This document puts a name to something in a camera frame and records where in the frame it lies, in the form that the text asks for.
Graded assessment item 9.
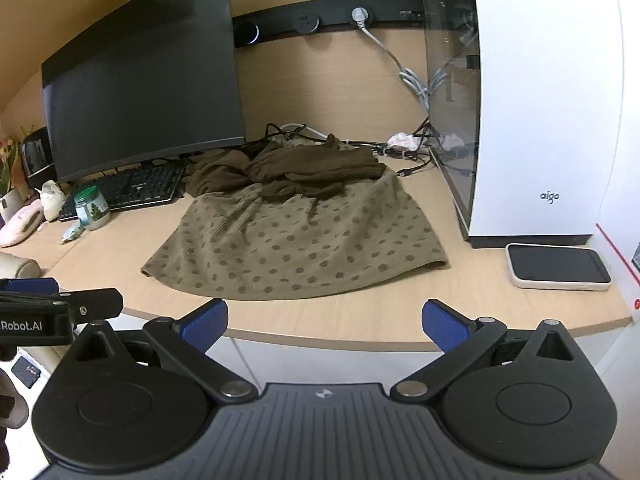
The white power plug cable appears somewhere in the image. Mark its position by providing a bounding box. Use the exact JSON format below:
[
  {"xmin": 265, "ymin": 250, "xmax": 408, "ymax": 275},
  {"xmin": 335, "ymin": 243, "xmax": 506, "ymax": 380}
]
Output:
[{"xmin": 350, "ymin": 6, "xmax": 448, "ymax": 113}]

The smartphone in white case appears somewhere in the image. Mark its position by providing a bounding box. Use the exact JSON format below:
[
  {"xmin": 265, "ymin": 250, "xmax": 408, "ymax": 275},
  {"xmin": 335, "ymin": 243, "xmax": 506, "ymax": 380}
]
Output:
[{"xmin": 506, "ymin": 243, "xmax": 613, "ymax": 290}]

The green lidded glass jar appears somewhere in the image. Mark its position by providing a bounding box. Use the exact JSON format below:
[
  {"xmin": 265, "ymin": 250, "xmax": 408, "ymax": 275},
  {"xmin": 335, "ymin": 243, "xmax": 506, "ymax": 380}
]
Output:
[{"xmin": 74, "ymin": 186, "xmax": 111, "ymax": 231}]

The white computer case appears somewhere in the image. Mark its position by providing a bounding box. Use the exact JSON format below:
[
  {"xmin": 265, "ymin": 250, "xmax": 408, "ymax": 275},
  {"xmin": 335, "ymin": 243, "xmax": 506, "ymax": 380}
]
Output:
[{"xmin": 417, "ymin": 0, "xmax": 626, "ymax": 250}]

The flower bouquet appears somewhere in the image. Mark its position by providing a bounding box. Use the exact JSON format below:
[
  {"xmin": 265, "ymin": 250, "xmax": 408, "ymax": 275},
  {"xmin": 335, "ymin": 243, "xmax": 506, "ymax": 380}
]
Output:
[{"xmin": 0, "ymin": 137, "xmax": 21, "ymax": 196}]

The black keyboard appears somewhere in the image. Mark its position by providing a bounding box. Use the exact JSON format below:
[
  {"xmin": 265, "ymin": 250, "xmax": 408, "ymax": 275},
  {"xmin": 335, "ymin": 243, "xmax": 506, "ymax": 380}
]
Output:
[{"xmin": 57, "ymin": 160, "xmax": 188, "ymax": 223}]

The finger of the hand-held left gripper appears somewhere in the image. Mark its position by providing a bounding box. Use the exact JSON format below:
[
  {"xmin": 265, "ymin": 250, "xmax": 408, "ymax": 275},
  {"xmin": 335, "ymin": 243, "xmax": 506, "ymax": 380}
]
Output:
[
  {"xmin": 0, "ymin": 277, "xmax": 60, "ymax": 297},
  {"xmin": 50, "ymin": 288, "xmax": 124, "ymax": 322}
]

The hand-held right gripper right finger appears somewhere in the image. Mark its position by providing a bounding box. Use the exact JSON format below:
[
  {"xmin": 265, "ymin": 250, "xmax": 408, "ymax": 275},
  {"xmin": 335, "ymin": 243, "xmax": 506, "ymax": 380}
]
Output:
[{"xmin": 390, "ymin": 299, "xmax": 581, "ymax": 406}]

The black cable tangle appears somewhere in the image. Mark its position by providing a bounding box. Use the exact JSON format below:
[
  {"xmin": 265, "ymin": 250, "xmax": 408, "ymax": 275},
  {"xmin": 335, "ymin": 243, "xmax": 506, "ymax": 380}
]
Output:
[{"xmin": 245, "ymin": 117, "xmax": 436, "ymax": 177}]

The brown polka dot dress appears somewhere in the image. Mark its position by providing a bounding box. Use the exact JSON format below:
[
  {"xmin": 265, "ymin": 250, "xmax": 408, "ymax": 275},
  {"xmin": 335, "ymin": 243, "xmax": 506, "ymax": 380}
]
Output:
[{"xmin": 140, "ymin": 135, "xmax": 451, "ymax": 301}]

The white box with red line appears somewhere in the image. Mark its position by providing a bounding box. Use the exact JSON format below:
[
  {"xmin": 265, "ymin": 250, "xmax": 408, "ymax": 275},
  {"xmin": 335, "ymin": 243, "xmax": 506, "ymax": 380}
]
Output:
[{"xmin": 595, "ymin": 220, "xmax": 640, "ymax": 326}]

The white plush toy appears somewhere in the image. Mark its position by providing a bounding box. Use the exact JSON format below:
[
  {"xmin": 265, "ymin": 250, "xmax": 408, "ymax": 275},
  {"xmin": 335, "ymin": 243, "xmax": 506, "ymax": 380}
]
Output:
[{"xmin": 40, "ymin": 180, "xmax": 68, "ymax": 222}]

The black computer monitor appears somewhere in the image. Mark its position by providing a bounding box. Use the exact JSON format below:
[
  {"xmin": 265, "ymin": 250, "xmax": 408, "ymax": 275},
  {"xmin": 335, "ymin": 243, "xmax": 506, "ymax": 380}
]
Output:
[{"xmin": 41, "ymin": 0, "xmax": 247, "ymax": 183}]

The black box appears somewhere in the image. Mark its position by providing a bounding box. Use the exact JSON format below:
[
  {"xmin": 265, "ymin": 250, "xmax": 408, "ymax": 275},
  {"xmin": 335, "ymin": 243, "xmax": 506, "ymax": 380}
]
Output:
[{"xmin": 20, "ymin": 127, "xmax": 55, "ymax": 188}]

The small black pouch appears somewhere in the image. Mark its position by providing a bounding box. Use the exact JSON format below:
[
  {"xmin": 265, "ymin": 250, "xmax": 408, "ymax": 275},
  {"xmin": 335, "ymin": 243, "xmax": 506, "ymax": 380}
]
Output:
[{"xmin": 11, "ymin": 357, "xmax": 43, "ymax": 388}]

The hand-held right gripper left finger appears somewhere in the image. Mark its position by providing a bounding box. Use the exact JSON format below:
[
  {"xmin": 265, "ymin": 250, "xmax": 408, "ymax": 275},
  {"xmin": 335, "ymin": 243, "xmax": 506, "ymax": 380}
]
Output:
[{"xmin": 65, "ymin": 297, "xmax": 256, "ymax": 406}]

